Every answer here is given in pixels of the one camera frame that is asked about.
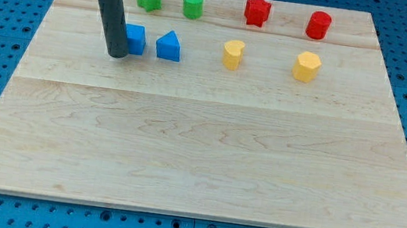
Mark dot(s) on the red cylinder block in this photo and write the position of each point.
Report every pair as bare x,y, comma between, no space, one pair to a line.
318,25

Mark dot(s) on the light wooden board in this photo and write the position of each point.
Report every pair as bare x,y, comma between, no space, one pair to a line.
191,138

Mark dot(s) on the green cylinder block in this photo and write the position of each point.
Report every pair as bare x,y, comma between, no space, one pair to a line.
193,9

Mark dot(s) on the yellow heart block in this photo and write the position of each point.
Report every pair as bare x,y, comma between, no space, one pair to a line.
232,54

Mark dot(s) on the blue triangle block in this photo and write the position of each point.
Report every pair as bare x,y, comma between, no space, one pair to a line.
168,47

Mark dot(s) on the red star block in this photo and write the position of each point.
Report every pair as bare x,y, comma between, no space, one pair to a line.
257,12

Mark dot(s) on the yellow hexagon block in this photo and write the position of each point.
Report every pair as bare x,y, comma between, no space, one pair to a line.
306,67

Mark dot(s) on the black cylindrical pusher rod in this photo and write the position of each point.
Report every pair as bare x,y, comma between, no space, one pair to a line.
114,27

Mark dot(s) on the blue cube block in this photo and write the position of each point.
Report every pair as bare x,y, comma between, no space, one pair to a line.
136,39

